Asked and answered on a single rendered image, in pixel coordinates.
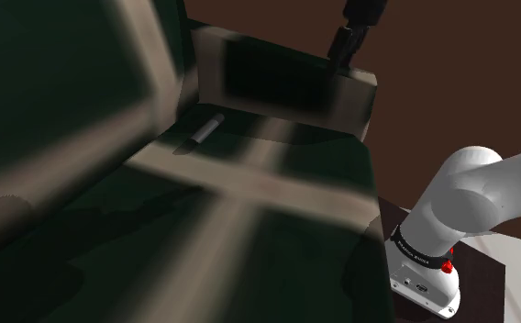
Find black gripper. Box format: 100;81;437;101
326;0;389;78

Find dark green plaid sofa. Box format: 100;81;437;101
0;0;395;323

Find grey cylindrical pen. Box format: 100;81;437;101
189;112;227;145

